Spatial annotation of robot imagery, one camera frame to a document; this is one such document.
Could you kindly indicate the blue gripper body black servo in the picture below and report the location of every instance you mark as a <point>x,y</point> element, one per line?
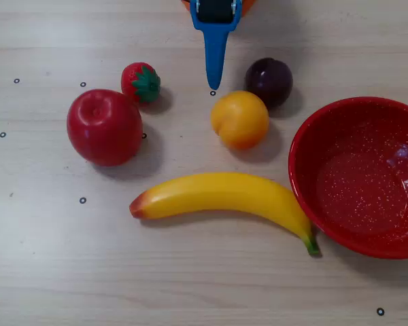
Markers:
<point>216,13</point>

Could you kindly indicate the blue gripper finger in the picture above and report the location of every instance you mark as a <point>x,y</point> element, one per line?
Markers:
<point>215,54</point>

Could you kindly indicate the yellow plastic toy banana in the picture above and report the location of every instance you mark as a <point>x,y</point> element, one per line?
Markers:
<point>224,192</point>

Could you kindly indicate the red speckled enamel bowl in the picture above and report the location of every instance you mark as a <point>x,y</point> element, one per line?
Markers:
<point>353,190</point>

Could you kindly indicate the dark purple toy plum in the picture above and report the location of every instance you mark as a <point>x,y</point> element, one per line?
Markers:
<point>268,81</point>

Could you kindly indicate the yellow orange toy peach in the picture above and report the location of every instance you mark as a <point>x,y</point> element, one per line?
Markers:
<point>239,120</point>

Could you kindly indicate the red plastic toy strawberry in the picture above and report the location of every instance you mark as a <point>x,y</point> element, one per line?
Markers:
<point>139,83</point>

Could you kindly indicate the red plastic toy apple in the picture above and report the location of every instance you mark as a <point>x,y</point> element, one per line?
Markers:
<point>103,129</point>

